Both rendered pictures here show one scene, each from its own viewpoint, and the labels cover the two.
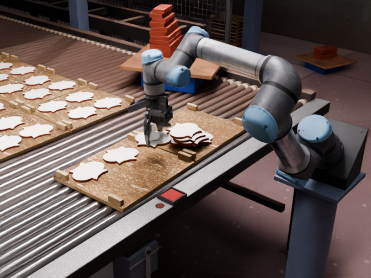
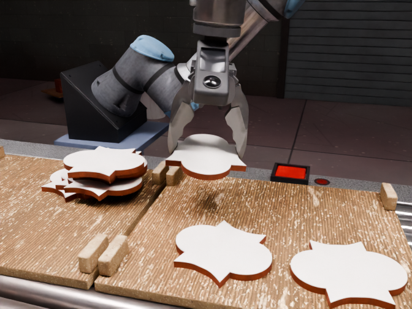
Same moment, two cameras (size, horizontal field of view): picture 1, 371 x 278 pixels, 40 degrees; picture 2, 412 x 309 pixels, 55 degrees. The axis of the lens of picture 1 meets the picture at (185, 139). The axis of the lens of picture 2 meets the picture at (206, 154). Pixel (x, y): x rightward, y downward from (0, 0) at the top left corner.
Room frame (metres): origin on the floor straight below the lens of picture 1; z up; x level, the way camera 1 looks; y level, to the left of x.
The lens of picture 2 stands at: (1.97, 0.68, 1.28)
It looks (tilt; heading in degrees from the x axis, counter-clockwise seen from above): 22 degrees down; 247
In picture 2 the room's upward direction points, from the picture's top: straight up
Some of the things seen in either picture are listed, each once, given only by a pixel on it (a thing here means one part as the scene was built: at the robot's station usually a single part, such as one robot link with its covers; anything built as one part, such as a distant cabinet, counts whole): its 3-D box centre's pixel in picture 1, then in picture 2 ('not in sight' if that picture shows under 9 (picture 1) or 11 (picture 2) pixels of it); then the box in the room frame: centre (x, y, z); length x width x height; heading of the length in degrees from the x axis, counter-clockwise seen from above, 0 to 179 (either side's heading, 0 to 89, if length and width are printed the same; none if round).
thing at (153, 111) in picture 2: not in sight; (153, 100); (0.85, -3.54, 0.18); 0.30 x 0.30 x 0.37
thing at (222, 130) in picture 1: (190, 132); (33, 203); (2.02, -0.02, 0.93); 0.41 x 0.35 x 0.02; 144
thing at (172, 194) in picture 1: (171, 196); (290, 175); (1.51, 0.04, 0.92); 0.06 x 0.06 x 0.01; 51
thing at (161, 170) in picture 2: (189, 154); (160, 172); (1.78, -0.02, 0.95); 0.06 x 0.02 x 0.03; 54
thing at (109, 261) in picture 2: (133, 137); (114, 254); (1.91, 0.22, 0.95); 0.06 x 0.02 x 0.03; 54
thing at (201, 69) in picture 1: (179, 58); not in sight; (2.75, 0.04, 1.03); 0.50 x 0.50 x 0.02; 74
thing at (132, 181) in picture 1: (126, 170); (267, 233); (1.68, 0.22, 0.93); 0.41 x 0.35 x 0.02; 144
